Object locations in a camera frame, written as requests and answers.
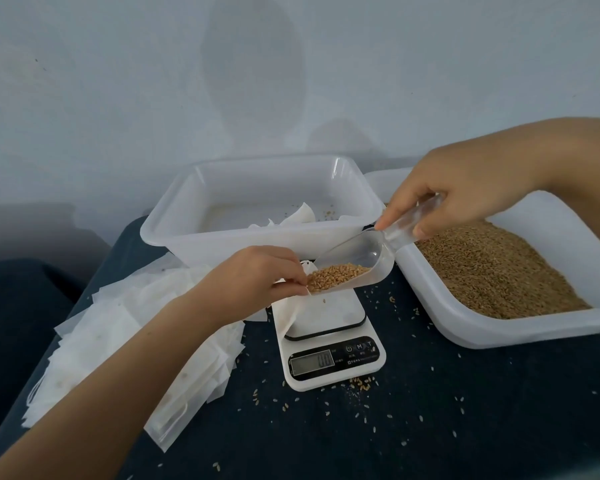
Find person's right hand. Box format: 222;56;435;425
375;135;543;242

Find brown grain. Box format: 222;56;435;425
305;219;591;321

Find clear plastic scoop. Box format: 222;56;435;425
305;193;446;294

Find white tray of grain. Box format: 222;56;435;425
365;167;600;350

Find person's left forearm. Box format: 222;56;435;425
0;295;231;480

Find pile of white bags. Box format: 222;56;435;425
20;253;271;453

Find white digital kitchen scale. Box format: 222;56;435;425
270;285;387;392

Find dark blue tablecloth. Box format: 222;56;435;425
0;189;600;480
0;257;86;451

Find white plastic tub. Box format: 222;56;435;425
140;155;386;268

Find person's left hand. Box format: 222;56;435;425
187;245;312;326

